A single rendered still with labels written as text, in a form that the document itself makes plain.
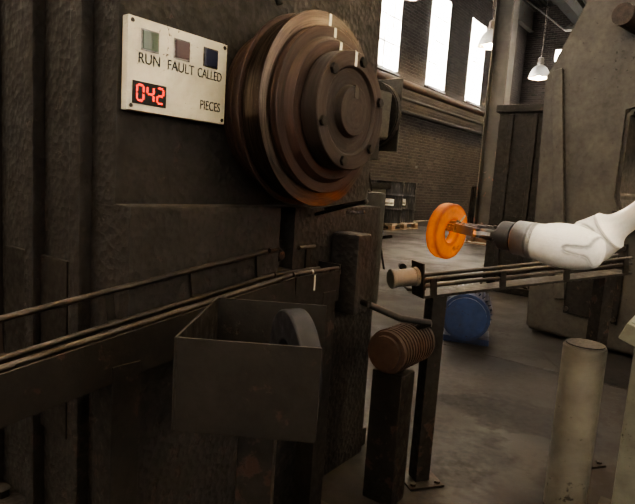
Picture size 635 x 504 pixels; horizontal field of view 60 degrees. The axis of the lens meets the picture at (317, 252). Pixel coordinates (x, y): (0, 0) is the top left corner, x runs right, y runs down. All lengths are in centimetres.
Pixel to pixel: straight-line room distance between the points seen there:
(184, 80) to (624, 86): 306
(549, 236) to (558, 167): 257
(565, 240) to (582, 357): 50
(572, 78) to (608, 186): 74
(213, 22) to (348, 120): 38
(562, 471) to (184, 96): 149
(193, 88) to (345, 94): 34
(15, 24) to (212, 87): 52
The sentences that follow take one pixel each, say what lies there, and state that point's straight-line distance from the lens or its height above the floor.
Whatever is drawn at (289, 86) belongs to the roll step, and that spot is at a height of 115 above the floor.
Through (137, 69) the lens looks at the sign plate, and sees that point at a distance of 120.
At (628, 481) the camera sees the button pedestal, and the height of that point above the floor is 15.
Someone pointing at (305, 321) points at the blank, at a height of 74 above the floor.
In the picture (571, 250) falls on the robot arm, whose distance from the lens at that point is 139.
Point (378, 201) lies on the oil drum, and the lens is 420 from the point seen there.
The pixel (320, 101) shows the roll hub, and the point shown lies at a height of 112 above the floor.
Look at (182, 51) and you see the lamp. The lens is 127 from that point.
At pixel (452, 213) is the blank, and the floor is 88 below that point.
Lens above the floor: 95
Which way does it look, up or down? 7 degrees down
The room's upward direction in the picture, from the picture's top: 4 degrees clockwise
